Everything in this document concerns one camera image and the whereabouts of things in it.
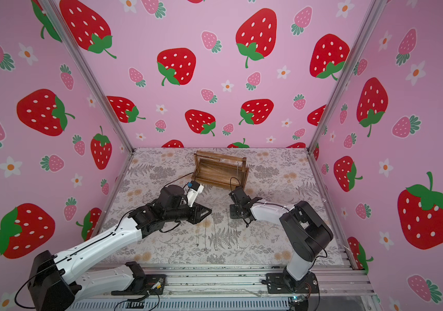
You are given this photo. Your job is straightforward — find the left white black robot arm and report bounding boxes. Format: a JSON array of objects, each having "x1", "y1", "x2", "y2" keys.
[{"x1": 24, "y1": 181, "x2": 212, "y2": 310}]

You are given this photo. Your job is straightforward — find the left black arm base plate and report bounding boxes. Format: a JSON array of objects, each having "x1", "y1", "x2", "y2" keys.
[{"x1": 128, "y1": 274, "x2": 166, "y2": 295}]

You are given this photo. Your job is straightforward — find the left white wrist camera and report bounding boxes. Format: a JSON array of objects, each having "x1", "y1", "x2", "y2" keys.
[{"x1": 186, "y1": 181, "x2": 204, "y2": 207}]

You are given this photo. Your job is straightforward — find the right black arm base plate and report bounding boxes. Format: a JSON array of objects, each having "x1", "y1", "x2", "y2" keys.
[{"x1": 262, "y1": 271, "x2": 319, "y2": 294}]

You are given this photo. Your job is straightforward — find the aluminium rail frame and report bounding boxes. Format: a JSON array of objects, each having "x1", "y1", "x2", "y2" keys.
[{"x1": 70, "y1": 264, "x2": 382, "y2": 310}]

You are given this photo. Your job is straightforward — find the wooden jewelry display stand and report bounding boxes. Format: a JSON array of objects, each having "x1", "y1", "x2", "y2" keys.
[{"x1": 193, "y1": 150, "x2": 249, "y2": 190}]

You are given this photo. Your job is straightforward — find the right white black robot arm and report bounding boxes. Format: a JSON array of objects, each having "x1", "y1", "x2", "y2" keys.
[{"x1": 229, "y1": 187, "x2": 334, "y2": 290}]

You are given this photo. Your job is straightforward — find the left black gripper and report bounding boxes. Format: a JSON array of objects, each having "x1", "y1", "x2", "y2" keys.
[{"x1": 163, "y1": 200, "x2": 213, "y2": 225}]

